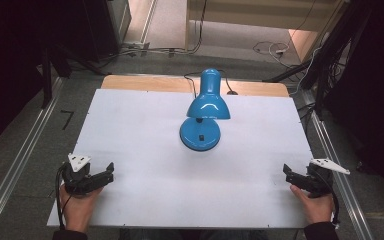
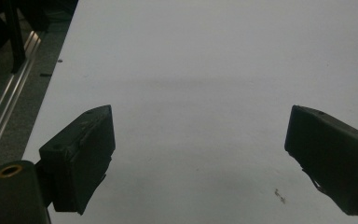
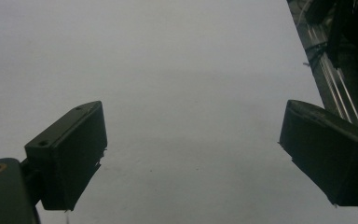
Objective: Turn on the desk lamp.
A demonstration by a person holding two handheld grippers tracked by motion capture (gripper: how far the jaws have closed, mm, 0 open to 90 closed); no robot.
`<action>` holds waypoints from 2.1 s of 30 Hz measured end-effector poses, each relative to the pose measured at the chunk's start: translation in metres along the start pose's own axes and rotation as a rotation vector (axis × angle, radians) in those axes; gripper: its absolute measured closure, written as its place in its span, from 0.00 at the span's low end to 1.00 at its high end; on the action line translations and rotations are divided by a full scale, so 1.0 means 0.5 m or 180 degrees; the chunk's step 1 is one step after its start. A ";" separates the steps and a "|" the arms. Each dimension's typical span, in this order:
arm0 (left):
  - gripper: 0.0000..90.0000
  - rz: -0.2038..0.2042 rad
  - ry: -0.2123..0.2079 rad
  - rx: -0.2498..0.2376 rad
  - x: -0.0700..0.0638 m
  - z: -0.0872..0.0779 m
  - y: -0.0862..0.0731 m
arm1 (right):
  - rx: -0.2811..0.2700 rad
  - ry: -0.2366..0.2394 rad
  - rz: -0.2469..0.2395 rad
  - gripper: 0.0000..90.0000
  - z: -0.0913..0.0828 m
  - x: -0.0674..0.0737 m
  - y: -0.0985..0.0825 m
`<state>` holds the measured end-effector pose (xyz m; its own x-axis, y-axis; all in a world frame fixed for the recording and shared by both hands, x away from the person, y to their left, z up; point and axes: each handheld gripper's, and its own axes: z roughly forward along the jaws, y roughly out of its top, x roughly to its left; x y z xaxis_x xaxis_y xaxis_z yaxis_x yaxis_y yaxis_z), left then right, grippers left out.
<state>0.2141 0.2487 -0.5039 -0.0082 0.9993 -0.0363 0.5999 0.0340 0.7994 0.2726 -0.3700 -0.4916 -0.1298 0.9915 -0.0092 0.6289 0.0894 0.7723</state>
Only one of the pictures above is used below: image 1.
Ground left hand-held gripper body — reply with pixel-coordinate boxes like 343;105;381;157
61;152;105;196

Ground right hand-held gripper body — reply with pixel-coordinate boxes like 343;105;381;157
302;157;351;199

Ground blue desk lamp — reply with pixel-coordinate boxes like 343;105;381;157
179;68;232;153

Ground person's right hand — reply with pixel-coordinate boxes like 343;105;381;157
289;184;335;225

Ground white table cover board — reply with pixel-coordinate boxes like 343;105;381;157
46;88;315;230

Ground black curtain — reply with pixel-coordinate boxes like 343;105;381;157
324;0;384;203

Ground dark cabinet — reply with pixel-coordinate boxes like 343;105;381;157
0;0;132;66

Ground light wooden furniture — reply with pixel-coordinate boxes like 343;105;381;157
184;0;349;64

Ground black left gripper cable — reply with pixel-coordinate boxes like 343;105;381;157
55;164;69;232

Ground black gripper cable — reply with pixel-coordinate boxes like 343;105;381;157
55;164;69;232
325;173;342;228

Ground aluminium floor rail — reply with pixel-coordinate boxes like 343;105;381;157
300;89;376;240
0;77;64;240

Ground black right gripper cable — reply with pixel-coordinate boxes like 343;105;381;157
325;173;342;228

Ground black lamp cable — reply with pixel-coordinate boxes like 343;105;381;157
183;70;238;98

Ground black metal stand with cables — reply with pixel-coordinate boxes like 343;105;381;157
262;0;373;116

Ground white floor cable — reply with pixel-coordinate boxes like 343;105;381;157
252;40;292;62

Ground grey floor cables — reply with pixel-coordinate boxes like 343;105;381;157
118;41;202;58

